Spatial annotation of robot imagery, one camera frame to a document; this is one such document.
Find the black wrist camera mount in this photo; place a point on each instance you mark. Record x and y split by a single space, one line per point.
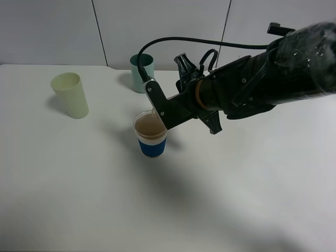
168 105

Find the glass cup with blue sleeve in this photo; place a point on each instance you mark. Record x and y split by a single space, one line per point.
151 134

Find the teal plastic cup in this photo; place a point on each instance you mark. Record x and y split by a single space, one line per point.
147 62

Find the clear plastic drink bottle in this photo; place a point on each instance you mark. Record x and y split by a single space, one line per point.
154 113

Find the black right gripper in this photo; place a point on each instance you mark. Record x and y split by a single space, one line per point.
212 93

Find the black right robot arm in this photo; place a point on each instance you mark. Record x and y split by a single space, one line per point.
298 66

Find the pale green plastic cup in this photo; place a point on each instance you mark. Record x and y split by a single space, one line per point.
69 90

